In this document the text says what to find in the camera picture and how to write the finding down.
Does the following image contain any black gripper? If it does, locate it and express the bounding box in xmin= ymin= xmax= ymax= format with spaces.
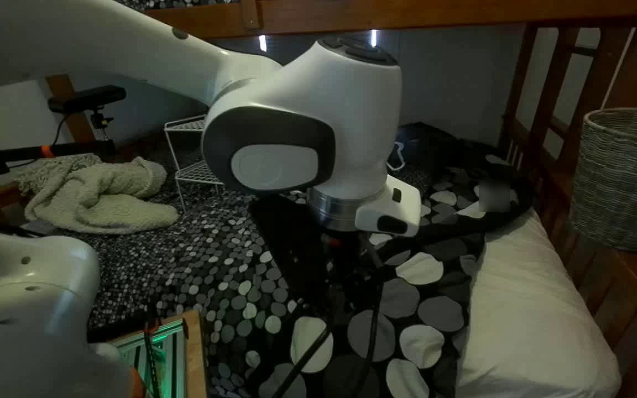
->
xmin=317 ymin=227 xmax=385 ymax=297

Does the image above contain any black spotted duvet cover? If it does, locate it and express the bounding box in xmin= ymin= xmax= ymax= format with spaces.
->
xmin=18 ymin=120 xmax=537 ymax=398

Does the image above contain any white bed sheet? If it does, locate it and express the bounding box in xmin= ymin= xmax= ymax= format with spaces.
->
xmin=453 ymin=208 xmax=624 ymax=398

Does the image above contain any wooden framed box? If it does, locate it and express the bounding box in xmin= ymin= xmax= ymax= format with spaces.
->
xmin=105 ymin=308 xmax=213 ymax=398

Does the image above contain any grey window blind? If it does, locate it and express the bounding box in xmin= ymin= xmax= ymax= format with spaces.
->
xmin=214 ymin=24 xmax=526 ymax=145

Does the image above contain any beige fluffy towel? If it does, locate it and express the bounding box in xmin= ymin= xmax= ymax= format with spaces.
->
xmin=7 ymin=152 xmax=181 ymax=237

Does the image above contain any woven laundry basket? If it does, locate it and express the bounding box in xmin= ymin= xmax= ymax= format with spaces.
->
xmin=569 ymin=107 xmax=637 ymax=256

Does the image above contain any black bar with orange clamps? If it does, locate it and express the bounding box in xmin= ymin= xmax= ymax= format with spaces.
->
xmin=0 ymin=139 xmax=118 ymax=183

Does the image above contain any white wire rack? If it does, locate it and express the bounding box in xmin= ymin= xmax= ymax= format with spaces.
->
xmin=162 ymin=113 xmax=226 ymax=205

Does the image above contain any wooden bunk bed frame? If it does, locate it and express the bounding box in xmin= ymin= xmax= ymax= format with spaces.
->
xmin=44 ymin=0 xmax=637 ymax=398

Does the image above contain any black camera on stand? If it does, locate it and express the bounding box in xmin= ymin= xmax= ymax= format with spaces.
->
xmin=46 ymin=83 xmax=128 ymax=131

